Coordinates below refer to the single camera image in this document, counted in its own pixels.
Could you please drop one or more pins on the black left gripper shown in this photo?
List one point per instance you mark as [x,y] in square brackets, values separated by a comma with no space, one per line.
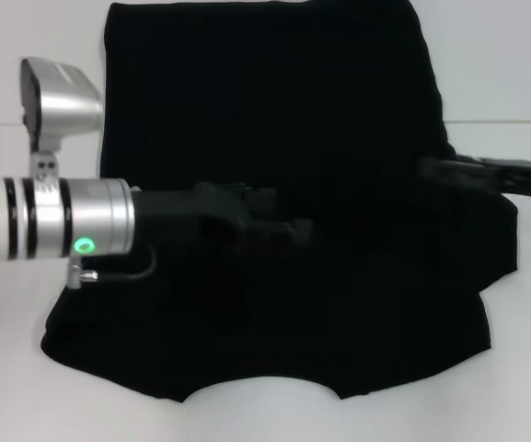
[168,212]

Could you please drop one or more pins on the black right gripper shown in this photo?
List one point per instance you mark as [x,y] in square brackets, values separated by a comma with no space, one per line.
[522,177]

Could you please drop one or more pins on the black shirt with FREE print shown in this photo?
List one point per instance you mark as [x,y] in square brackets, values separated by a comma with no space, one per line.
[320,101]

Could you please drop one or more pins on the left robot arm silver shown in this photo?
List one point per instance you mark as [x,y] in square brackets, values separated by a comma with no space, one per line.
[53,216]

